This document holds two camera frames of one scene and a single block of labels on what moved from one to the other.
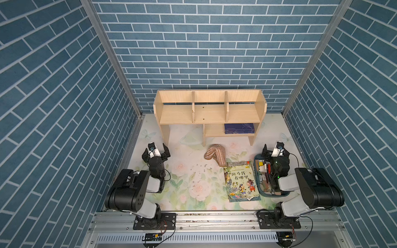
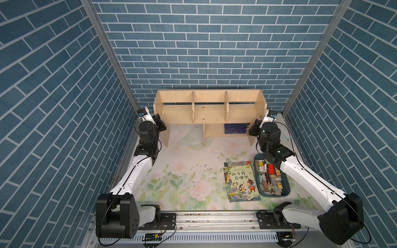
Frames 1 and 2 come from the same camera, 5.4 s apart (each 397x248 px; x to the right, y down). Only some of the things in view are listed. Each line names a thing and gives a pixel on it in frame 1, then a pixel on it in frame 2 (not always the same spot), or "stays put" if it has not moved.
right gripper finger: (264, 153) -> (253, 129)
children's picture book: (241, 182) stays put
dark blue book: (239, 128) stays put
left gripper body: (162, 158) -> (156, 121)
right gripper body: (270, 158) -> (258, 128)
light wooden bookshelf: (222, 112) stays put
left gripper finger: (166, 151) -> (162, 125)
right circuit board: (285, 236) stays put
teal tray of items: (268, 170) stays put
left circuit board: (153, 237) stays put
